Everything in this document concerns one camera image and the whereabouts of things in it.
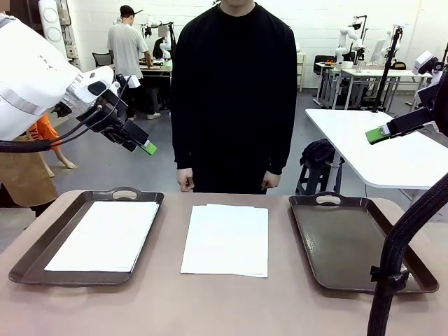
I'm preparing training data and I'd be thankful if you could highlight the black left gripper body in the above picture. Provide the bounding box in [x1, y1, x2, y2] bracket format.
[75, 80, 127, 141]

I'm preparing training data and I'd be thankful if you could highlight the person's left forearm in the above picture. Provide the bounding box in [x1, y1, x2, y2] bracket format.
[267, 115, 297, 176]

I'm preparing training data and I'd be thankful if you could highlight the person's right forearm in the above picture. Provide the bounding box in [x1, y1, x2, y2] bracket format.
[174, 115, 195, 172]

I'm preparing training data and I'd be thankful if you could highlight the person's right hand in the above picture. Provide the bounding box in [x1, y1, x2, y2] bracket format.
[176, 168, 195, 193]

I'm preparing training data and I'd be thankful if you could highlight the person's left hand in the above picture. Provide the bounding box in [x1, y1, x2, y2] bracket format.
[262, 171, 283, 190]

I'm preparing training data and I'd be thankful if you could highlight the black mesh office chair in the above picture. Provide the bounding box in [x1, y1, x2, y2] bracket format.
[92, 52, 113, 76]

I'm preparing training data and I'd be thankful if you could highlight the long white desk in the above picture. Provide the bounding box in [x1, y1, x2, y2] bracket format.
[341, 68, 442, 123]

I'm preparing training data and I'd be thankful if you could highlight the black tripod pole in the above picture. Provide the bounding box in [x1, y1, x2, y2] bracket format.
[370, 27, 404, 113]

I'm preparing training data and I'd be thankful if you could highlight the large white table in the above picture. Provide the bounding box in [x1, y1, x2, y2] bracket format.
[304, 108, 448, 192]

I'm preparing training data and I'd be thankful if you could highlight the wood top work table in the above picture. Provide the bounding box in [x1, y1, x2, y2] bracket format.
[138, 61, 174, 113]

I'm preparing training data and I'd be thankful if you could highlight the mannequin with orange trousers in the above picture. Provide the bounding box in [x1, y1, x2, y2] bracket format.
[26, 111, 77, 179]

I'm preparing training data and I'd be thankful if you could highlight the person in grey t-shirt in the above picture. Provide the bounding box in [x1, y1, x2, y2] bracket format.
[106, 5, 162, 120]

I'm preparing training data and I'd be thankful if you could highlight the white tower air conditioner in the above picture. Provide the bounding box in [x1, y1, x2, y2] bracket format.
[37, 0, 71, 60]

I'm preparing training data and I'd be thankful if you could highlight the tan brown apron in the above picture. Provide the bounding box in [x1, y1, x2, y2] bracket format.
[0, 134, 60, 208]

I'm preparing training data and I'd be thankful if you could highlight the person in black sweater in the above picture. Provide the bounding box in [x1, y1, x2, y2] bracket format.
[170, 0, 298, 195]

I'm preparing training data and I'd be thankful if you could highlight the white cabinet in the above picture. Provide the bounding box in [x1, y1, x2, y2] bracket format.
[296, 52, 307, 92]

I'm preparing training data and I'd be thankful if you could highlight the brown plastic tray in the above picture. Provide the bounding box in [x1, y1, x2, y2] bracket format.
[8, 187, 165, 288]
[288, 191, 440, 294]

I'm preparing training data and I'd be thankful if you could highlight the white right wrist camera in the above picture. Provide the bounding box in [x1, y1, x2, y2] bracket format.
[411, 50, 444, 76]

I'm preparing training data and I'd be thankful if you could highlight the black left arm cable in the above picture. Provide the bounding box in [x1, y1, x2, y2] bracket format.
[0, 75, 132, 153]

